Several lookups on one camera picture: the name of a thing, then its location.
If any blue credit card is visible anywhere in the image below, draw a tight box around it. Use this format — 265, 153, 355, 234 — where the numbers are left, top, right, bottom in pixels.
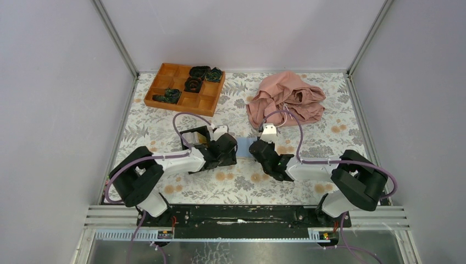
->
236, 137, 257, 159

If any black card box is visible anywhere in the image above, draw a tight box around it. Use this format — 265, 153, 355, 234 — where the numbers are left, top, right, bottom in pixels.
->
180, 125, 212, 150

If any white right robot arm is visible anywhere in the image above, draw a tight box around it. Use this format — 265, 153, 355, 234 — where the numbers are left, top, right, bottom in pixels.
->
249, 140, 389, 227

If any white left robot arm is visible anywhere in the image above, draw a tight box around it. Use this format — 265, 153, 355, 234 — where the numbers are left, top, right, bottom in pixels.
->
104, 133, 237, 226

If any pink crumpled cloth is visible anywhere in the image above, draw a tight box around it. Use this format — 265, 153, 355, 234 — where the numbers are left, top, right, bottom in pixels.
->
246, 71, 326, 129

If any orange wooden divided tray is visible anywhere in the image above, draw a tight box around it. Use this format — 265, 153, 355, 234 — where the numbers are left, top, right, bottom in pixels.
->
144, 63, 225, 117

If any floral patterned table mat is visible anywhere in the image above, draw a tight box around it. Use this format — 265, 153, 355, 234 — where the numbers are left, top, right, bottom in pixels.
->
115, 73, 365, 205

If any dark rolled belt centre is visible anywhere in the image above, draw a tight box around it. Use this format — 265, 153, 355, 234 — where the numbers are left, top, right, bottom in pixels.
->
184, 77, 203, 94

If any dark green rolled belt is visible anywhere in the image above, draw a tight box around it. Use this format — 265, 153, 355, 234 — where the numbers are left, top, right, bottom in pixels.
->
205, 67, 223, 83

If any dark belt lower left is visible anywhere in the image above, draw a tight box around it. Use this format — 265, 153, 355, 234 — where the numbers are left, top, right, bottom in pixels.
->
152, 89, 181, 105

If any dark rolled belt top left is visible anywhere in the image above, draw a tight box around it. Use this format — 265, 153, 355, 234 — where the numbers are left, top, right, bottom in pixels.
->
189, 65, 211, 80

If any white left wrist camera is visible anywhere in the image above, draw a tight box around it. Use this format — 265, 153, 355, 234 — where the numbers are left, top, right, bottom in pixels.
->
208, 124, 229, 141

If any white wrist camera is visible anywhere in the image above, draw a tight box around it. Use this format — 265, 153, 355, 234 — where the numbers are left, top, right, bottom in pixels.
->
208, 124, 229, 141
259, 123, 278, 144

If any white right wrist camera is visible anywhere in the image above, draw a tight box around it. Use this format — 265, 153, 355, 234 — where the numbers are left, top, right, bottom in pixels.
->
259, 123, 278, 144

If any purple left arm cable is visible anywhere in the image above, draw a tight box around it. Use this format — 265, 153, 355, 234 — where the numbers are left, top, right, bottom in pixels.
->
103, 112, 215, 263

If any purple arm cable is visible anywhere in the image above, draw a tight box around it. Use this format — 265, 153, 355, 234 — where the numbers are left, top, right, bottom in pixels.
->
258, 110, 399, 263
103, 112, 215, 263

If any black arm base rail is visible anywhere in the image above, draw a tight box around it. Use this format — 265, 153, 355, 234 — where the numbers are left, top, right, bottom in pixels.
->
137, 204, 352, 237

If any white slotted cable duct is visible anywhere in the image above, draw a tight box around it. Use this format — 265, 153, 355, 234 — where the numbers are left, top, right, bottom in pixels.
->
95, 228, 340, 244

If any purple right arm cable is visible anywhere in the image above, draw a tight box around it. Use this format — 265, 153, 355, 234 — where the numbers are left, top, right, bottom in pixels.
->
258, 110, 399, 263

